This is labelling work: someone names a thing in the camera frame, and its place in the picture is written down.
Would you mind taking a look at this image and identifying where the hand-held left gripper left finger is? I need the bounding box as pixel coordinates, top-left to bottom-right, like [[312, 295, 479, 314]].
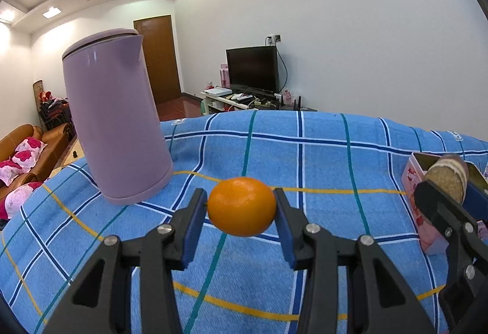
[[42, 188, 209, 334]]

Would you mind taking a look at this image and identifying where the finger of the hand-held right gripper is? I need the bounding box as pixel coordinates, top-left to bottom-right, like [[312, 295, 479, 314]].
[[463, 181, 488, 222], [414, 181, 488, 334]]

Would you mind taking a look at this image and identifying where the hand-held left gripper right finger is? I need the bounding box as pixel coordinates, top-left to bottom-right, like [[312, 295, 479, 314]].
[[274, 188, 435, 334]]

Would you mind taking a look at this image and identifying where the orange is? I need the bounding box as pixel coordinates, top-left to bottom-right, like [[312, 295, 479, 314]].
[[207, 177, 277, 238]]

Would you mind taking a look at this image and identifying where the pink tin box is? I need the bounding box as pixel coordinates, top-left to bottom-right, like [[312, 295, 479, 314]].
[[401, 152, 488, 255]]

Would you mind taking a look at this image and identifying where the blue checked blanket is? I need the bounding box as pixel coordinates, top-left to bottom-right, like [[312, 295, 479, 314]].
[[0, 111, 488, 334]]

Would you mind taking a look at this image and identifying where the white television stand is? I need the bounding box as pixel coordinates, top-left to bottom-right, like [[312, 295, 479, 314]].
[[201, 88, 318, 117]]

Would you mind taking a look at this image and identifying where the purple electric kettle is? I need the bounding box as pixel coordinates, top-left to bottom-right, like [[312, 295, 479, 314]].
[[62, 28, 174, 206]]

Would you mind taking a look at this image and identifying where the orange leather sofa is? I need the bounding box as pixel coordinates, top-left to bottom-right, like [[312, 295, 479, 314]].
[[0, 123, 74, 221]]

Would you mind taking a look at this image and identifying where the black television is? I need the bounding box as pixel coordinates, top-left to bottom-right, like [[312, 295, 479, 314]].
[[226, 46, 280, 94]]

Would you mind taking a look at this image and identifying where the pink floral cushion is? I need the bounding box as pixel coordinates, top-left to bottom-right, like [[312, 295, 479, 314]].
[[0, 160, 24, 187], [11, 137, 48, 167], [0, 182, 43, 221]]

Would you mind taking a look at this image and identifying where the brown wooden door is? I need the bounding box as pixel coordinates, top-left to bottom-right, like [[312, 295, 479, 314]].
[[133, 15, 182, 106]]

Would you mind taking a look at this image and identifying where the dark clothes rack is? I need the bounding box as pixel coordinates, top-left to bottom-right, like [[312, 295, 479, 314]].
[[38, 90, 74, 133]]

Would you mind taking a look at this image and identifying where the black cable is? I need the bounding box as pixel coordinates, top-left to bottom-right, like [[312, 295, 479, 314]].
[[276, 43, 289, 91]]

